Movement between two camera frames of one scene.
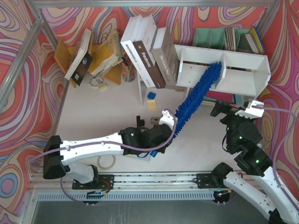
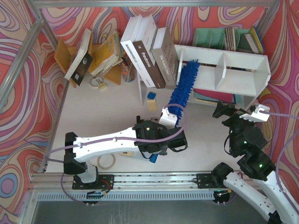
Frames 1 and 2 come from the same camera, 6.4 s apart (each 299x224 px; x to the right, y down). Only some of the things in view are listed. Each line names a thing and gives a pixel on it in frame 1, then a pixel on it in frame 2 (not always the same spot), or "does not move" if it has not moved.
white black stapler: (154, 121) does not move
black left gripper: (165, 130) -> (180, 139)
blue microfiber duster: (207, 80) -> (180, 92)
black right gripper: (228, 112) does not move
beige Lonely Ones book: (165, 53) does not move
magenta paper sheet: (220, 95) does not move
